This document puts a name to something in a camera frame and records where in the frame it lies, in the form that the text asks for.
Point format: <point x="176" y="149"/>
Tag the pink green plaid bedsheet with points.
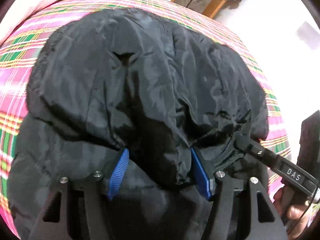
<point x="20" y="51"/>

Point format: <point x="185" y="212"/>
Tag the black padded jacket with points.
<point x="131" y="79"/>

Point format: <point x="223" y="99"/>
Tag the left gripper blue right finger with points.
<point x="203" y="174"/>

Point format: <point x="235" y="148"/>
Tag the person right hand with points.
<point x="300" y="214"/>

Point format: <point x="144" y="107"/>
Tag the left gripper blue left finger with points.
<point x="116" y="172"/>

